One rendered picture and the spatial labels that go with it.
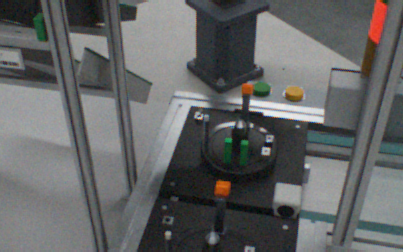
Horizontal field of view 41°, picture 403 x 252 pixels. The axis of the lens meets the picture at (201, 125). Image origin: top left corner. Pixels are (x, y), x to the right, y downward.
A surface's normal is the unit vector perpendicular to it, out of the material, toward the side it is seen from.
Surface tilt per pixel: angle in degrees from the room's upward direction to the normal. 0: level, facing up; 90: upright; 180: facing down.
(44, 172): 0
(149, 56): 0
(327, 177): 0
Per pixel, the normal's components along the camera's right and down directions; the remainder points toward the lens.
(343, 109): -0.21, 0.63
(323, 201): 0.00, -0.76
